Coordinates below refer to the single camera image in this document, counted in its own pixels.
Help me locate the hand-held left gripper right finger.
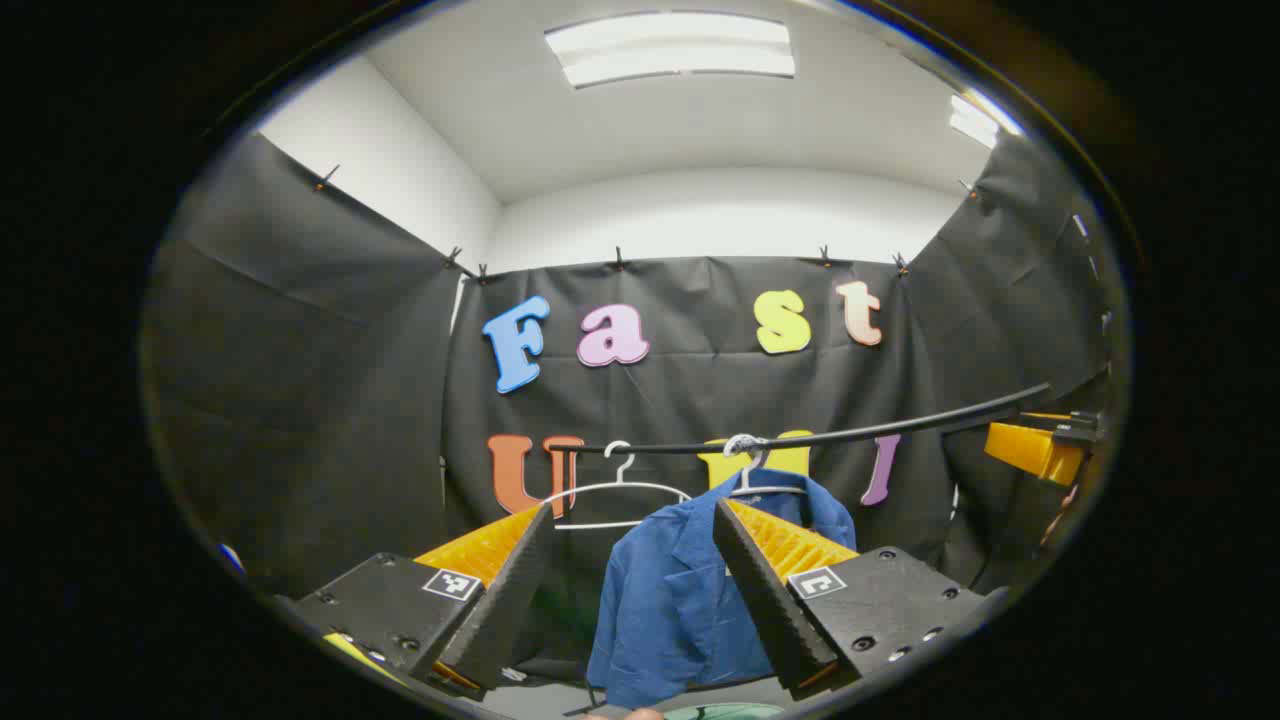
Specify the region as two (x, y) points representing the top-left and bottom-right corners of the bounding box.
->
(712, 497), (1006, 701)

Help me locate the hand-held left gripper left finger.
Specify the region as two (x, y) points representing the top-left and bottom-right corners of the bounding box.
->
(290, 503), (557, 701)

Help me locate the blue corduroy jacket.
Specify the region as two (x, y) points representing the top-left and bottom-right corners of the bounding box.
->
(587, 470), (858, 709)

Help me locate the white plastic hanger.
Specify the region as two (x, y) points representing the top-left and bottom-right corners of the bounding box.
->
(722, 434), (809, 499)
(540, 440), (694, 532)

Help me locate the small ceiling light panel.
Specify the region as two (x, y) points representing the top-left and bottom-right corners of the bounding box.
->
(948, 92), (1023, 149)

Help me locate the large ceiling light panel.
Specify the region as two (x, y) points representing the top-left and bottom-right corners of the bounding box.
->
(545, 12), (797, 89)

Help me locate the black clothes rail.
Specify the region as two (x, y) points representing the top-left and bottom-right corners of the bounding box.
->
(550, 383), (1056, 521)

